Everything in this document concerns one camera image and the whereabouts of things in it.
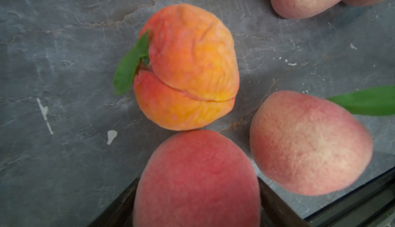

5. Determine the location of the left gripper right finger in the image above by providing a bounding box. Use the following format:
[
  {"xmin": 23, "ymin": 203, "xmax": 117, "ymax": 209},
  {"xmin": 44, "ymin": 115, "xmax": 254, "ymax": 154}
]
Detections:
[{"xmin": 257, "ymin": 177, "xmax": 309, "ymax": 227}]

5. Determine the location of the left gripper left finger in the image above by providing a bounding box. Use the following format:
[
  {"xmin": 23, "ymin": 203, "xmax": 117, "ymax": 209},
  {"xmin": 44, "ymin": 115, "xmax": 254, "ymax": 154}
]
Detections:
[{"xmin": 88, "ymin": 178, "xmax": 140, "ymax": 227}]

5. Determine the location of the orange yellow peach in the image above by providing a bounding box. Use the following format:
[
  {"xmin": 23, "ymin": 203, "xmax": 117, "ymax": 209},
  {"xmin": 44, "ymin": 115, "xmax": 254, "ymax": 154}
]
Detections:
[{"xmin": 113, "ymin": 4, "xmax": 240, "ymax": 131}]

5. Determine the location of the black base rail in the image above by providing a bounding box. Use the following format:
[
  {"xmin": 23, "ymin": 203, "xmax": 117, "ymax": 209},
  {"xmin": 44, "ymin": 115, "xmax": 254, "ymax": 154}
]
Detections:
[{"xmin": 304, "ymin": 168, "xmax": 395, "ymax": 227}]

